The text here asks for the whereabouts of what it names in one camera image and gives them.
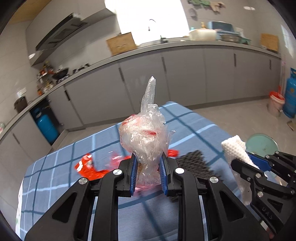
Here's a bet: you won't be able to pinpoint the clear plastic bag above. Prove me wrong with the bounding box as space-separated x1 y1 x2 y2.
119 76 174 189

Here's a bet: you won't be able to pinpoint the white foam net sleeve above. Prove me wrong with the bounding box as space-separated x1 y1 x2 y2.
221 135 267 207

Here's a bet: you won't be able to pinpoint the grey kitchen cabinets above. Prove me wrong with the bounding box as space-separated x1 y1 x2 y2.
0 40 283 163

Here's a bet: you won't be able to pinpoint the black foam net on table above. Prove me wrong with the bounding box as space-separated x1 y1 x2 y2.
168 149 221 195

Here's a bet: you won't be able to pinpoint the red plastic bag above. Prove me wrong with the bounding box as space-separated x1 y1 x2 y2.
74 148 180 182

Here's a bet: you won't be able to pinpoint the red white small wrapper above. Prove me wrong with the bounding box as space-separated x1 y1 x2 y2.
74 154 93 173

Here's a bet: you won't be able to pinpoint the blue checkered tablecloth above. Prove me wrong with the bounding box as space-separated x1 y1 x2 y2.
15 100 266 241

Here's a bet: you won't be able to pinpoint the blue gas cylinder on floor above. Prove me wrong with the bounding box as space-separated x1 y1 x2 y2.
283 68 296 118

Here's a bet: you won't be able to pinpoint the pink bucket with red bag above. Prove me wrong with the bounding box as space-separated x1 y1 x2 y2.
267 86 285 117

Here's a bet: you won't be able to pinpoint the blue gas cylinder under counter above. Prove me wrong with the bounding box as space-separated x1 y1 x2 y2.
32 106 59 145

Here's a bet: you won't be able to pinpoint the black wok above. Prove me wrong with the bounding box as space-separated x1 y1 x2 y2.
52 68 69 80

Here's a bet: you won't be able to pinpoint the wooden cutting board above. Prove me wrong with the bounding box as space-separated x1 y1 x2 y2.
106 32 137 56

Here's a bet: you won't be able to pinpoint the condiment bottles on rack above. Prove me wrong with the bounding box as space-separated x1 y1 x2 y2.
37 61 55 96

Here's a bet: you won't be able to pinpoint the dark pot on counter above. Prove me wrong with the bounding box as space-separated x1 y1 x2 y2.
14 96 28 113

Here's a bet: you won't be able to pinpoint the white bowl on counter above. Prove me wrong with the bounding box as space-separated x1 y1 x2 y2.
189 28 217 41

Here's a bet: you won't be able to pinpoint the blue dish rack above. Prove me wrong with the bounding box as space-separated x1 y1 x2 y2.
207 21 251 45

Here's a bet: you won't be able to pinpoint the black range hood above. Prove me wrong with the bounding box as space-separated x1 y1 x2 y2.
28 12 117 67

